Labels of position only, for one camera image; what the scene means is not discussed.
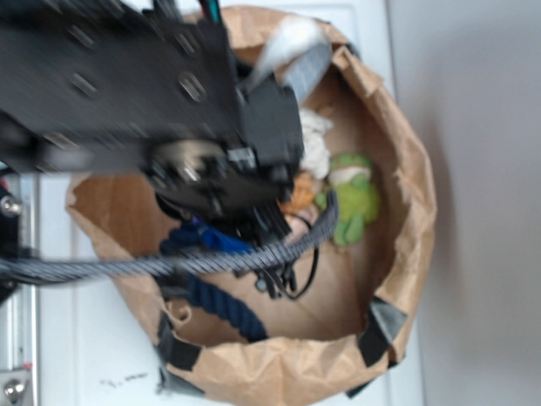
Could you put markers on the black mounting bracket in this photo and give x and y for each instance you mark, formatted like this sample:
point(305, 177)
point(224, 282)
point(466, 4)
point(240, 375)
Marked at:
point(11, 209)

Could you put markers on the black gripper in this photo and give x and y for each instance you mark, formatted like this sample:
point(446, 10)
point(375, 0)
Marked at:
point(198, 180)

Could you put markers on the aluminium frame rail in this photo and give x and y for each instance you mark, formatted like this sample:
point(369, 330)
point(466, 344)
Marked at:
point(18, 320)

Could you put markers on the green plush frog toy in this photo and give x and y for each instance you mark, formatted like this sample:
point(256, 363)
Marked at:
point(357, 195)

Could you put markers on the crumpled white paper ball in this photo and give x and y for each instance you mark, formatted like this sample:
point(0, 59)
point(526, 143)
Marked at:
point(316, 157)

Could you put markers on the orange conch seashell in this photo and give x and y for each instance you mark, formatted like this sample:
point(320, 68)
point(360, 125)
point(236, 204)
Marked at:
point(299, 212)

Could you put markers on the brown paper bag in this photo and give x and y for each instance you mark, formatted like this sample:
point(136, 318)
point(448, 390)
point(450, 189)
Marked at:
point(349, 328)

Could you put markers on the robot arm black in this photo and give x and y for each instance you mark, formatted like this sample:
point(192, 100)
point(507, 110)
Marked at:
point(104, 88)

